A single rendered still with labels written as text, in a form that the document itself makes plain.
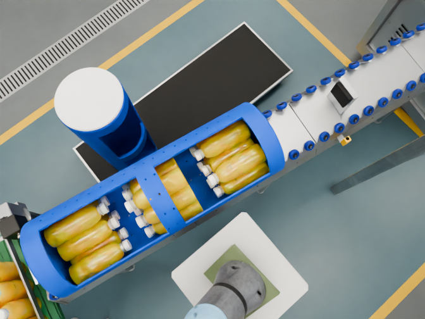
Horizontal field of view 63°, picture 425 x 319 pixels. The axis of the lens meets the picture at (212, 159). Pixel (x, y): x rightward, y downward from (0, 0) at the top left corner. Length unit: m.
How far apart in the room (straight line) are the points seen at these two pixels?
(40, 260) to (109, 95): 0.67
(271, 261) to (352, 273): 1.34
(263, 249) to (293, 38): 1.99
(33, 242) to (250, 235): 0.67
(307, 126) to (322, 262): 1.13
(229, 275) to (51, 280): 0.55
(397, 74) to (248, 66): 1.08
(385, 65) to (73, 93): 1.35
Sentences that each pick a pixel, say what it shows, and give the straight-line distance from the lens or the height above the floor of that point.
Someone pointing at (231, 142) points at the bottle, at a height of 1.14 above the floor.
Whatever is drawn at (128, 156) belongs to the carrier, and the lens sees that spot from 1.82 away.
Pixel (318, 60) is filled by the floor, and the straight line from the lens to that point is 2.80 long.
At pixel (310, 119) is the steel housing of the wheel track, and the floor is 0.93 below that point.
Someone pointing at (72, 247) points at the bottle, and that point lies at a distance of 1.30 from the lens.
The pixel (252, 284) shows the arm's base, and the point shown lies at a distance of 1.00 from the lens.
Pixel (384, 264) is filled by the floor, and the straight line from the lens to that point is 2.55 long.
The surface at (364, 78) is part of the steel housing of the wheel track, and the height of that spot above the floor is 0.93.
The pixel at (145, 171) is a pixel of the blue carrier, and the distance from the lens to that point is 1.14.
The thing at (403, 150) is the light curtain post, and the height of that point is 0.92.
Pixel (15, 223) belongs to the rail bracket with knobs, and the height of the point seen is 1.00.
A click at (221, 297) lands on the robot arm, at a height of 1.37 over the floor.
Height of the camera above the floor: 2.31
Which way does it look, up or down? 75 degrees down
